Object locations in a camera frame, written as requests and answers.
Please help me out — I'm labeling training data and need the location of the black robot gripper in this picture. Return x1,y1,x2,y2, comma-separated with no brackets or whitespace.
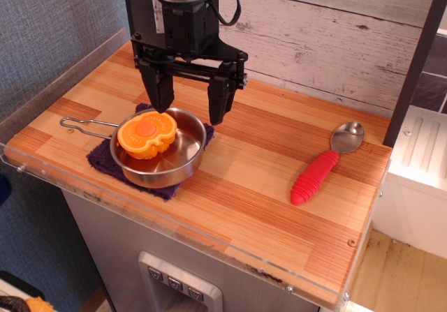
131,0,248,125

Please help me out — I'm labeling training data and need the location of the dark upright post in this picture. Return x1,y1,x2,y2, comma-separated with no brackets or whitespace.
383,0,446,147
125,0,166,47

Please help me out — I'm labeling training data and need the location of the grey toy fridge cabinet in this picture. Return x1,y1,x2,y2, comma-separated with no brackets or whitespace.
64,191,319,311

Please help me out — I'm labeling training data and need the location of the purple cloth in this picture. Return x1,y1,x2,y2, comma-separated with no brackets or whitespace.
87,107,214,200

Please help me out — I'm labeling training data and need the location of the clear acrylic edge guard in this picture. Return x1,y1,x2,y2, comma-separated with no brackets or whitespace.
3,138,356,310

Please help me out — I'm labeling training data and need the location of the stainless steel pan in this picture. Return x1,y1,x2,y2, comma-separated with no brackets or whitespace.
60,107,208,189

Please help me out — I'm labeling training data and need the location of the white toy sink unit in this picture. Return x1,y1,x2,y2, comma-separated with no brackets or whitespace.
372,106,446,258

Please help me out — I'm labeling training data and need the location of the orange toy pumpkin half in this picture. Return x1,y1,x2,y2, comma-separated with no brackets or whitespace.
117,110,177,159

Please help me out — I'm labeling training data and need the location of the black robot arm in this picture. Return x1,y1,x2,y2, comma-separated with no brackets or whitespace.
126,0,248,125

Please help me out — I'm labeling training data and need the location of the red handled metal spoon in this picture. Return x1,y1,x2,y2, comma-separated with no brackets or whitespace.
290,121,365,205

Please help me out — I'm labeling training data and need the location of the dark right upright post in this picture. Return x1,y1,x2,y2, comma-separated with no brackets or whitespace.
383,0,446,147

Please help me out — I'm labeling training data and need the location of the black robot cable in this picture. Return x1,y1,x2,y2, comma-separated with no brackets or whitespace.
213,0,242,27

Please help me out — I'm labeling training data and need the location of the orange object bottom left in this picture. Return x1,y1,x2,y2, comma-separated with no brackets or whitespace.
25,297,55,312

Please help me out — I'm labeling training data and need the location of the dark left upright post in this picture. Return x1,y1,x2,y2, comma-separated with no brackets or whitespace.
125,0,166,47

